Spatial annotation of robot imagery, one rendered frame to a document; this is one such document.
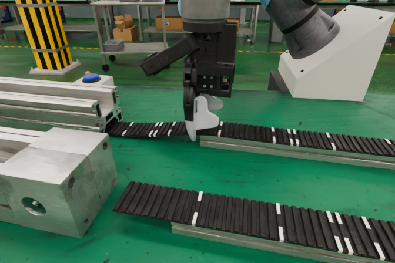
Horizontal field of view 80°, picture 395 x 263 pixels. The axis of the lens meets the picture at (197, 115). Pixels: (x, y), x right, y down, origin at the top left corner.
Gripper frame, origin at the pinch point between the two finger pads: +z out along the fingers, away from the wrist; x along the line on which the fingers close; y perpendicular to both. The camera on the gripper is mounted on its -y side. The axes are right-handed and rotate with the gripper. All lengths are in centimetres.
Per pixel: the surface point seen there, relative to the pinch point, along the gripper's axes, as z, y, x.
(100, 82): -2.9, -27.1, 11.9
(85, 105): -5.3, -19.5, -4.8
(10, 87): -3.9, -44.0, 2.3
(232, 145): 2.0, 8.1, -2.0
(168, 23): 46, -152, 454
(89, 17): 68, -497, 694
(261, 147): 2.2, 13.6, -1.3
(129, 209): -0.1, -3.8, -20.9
